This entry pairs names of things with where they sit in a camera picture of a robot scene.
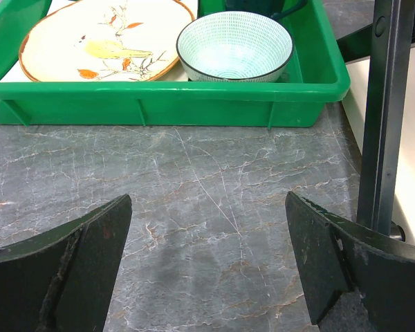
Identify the black frame beige shelf rack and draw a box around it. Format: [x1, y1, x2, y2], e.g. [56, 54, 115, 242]
[337, 1, 415, 241]

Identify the green plastic tray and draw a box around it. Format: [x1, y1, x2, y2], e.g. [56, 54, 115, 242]
[0, 1, 350, 128]

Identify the oval bird pattern plate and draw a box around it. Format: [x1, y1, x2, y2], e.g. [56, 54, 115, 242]
[19, 1, 198, 82]

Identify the dark green mug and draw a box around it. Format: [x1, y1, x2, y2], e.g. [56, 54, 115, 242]
[225, 0, 308, 21]

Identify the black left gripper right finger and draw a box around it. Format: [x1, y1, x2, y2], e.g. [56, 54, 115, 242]
[285, 192, 415, 331]

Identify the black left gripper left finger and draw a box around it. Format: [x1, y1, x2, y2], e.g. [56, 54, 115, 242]
[0, 194, 132, 331]

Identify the light teal patterned bowl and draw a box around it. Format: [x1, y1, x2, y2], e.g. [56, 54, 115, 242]
[176, 11, 294, 82]

